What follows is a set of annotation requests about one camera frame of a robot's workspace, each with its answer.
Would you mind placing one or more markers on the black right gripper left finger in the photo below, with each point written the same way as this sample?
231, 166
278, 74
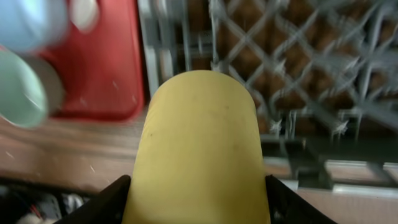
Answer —
105, 208

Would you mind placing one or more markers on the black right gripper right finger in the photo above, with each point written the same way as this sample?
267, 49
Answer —
287, 207

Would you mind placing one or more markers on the yellow plastic cup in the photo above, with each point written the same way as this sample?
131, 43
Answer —
199, 158

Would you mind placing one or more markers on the light green bowl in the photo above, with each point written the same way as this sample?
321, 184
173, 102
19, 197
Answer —
31, 90

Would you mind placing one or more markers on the light blue bowl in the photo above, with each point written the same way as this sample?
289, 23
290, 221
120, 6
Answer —
28, 25

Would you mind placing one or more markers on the grey dishwasher rack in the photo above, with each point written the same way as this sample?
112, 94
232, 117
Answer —
322, 74

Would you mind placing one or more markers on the red serving tray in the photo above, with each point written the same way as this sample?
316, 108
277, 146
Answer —
101, 71

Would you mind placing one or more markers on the white plastic spoon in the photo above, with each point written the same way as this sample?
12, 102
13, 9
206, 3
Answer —
84, 14

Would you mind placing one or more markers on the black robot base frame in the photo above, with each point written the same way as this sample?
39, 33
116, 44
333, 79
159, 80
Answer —
32, 202

